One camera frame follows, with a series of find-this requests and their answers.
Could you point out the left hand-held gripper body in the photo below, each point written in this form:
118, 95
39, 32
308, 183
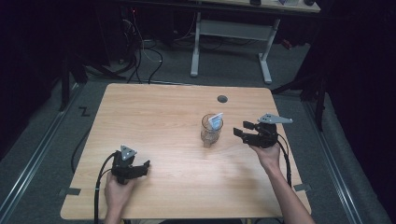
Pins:
120, 168

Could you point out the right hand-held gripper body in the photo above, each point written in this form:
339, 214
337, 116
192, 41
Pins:
264, 137

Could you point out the white toothpaste tube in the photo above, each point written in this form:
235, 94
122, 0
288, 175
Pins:
216, 120

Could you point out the clear glass cup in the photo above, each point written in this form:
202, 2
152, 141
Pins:
210, 133

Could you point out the person's right hand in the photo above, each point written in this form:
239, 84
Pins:
269, 157

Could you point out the person's left hand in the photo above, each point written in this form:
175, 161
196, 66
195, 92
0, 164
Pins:
117, 194

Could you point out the round grey table grommet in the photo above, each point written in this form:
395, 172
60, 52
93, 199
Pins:
222, 99

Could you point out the grey tape strip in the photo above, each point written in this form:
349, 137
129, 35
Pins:
302, 187
73, 191

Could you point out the black metal stand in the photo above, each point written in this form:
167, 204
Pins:
319, 102
66, 84

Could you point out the desk with white legs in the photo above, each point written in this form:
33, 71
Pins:
232, 29

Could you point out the metal floor rail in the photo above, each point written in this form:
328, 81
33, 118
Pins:
34, 161
337, 174

